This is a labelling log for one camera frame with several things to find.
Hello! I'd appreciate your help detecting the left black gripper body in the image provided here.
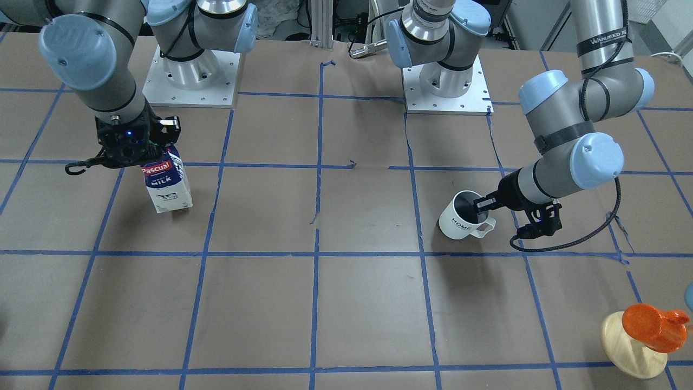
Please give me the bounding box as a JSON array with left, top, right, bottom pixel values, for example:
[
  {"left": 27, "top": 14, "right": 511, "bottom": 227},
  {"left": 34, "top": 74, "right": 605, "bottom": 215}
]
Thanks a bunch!
[{"left": 495, "top": 176, "right": 562, "bottom": 240}]

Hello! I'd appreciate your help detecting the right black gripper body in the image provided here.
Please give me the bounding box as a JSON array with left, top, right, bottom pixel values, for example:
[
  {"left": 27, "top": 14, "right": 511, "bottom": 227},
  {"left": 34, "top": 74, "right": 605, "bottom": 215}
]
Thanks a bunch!
[{"left": 95, "top": 106, "right": 182, "bottom": 168}]

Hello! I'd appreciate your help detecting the white HOME mug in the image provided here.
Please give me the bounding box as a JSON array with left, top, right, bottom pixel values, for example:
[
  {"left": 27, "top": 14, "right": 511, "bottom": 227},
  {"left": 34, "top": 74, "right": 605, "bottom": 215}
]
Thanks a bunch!
[{"left": 438, "top": 190, "right": 496, "bottom": 240}]

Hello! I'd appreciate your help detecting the Pascal milk carton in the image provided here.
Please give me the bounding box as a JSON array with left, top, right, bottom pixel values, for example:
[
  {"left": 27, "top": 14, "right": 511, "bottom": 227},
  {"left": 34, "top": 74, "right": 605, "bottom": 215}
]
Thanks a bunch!
[{"left": 140, "top": 144, "right": 193, "bottom": 214}]

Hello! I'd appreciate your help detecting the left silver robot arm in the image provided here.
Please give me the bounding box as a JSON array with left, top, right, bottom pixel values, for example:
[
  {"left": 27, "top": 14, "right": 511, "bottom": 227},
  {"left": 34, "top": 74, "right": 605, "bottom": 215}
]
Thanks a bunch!
[{"left": 385, "top": 1, "right": 655, "bottom": 239}]

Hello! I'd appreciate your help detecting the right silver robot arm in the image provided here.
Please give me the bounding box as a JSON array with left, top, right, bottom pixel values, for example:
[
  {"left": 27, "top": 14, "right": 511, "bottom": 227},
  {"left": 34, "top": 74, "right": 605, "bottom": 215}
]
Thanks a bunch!
[{"left": 2, "top": 1, "right": 258, "bottom": 175}]

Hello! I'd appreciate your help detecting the blue mug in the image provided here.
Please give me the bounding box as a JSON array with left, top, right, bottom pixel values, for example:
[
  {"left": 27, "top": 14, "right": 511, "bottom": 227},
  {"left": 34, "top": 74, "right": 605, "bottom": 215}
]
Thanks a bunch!
[{"left": 684, "top": 282, "right": 693, "bottom": 313}]

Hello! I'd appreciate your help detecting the orange mug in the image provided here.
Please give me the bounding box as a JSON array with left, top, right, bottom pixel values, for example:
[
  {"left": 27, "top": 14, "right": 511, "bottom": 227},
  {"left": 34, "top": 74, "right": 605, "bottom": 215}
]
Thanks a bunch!
[{"left": 622, "top": 303, "right": 690, "bottom": 353}]

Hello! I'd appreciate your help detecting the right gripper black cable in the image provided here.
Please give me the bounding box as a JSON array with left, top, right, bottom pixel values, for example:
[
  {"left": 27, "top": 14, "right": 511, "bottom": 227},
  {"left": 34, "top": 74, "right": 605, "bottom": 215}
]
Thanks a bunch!
[{"left": 65, "top": 146, "right": 109, "bottom": 176}]

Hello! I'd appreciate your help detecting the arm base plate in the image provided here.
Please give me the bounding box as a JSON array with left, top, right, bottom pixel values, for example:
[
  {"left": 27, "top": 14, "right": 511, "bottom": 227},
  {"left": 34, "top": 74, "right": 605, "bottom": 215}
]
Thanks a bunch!
[
  {"left": 142, "top": 47, "right": 241, "bottom": 108},
  {"left": 402, "top": 57, "right": 494, "bottom": 115}
]

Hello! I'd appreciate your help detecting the aluminium frame post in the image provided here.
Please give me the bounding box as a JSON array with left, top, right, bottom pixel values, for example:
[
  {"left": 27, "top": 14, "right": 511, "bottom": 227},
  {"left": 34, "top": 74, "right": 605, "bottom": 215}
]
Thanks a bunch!
[{"left": 308, "top": 0, "right": 334, "bottom": 51}]

